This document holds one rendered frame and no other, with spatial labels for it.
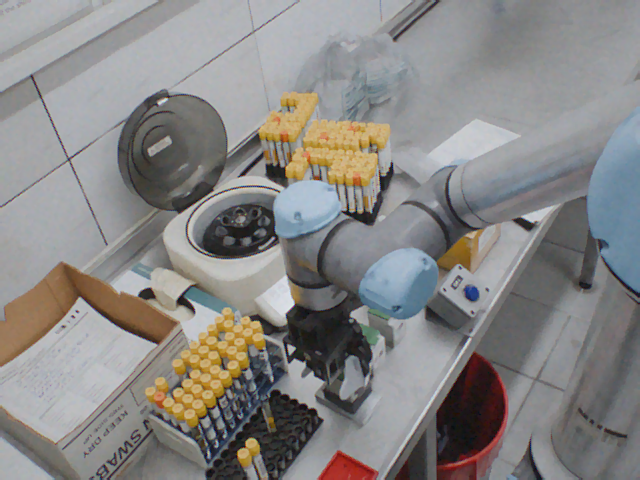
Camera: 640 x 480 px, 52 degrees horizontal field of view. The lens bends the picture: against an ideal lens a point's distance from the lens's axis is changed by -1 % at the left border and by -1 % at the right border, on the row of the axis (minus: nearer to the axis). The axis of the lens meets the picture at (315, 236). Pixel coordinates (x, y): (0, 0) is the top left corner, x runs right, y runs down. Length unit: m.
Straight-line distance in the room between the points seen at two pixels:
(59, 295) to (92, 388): 0.20
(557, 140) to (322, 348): 0.41
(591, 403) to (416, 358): 0.55
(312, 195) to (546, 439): 0.34
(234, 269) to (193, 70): 0.46
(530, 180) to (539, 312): 1.72
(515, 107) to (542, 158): 1.03
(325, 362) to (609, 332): 0.43
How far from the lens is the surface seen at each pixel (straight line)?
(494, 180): 0.68
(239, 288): 1.11
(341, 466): 0.99
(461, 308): 1.08
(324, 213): 0.72
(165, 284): 1.16
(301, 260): 0.74
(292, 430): 1.01
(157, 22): 1.31
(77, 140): 1.23
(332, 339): 0.87
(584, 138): 0.60
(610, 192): 0.40
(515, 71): 1.81
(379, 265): 0.68
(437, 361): 1.09
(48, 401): 1.12
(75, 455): 0.98
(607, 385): 0.55
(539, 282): 2.45
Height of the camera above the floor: 1.74
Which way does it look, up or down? 41 degrees down
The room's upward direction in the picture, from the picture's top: 9 degrees counter-clockwise
